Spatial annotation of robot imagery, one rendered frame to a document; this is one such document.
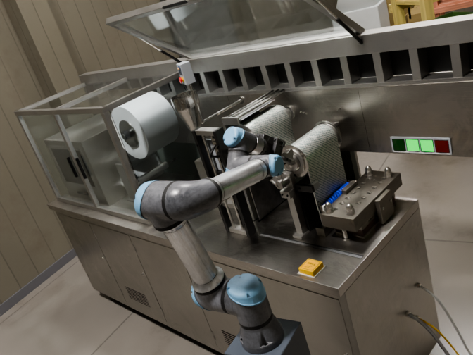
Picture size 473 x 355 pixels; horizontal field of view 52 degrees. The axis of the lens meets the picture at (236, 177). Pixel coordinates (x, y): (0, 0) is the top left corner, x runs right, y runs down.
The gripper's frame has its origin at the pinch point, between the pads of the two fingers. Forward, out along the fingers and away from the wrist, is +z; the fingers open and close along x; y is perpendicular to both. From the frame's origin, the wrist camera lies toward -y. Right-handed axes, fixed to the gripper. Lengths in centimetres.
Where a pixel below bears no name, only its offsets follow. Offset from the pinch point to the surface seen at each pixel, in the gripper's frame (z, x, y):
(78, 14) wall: 43, 340, 141
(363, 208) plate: 22.6, -23.9, -11.8
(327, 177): 21.9, -4.4, -0.5
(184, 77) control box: -20, 55, 33
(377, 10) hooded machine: 442, 262, 321
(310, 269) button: 6.3, -15.9, -39.3
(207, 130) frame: -16.6, 34.6, 8.8
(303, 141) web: 6.3, 0.2, 11.2
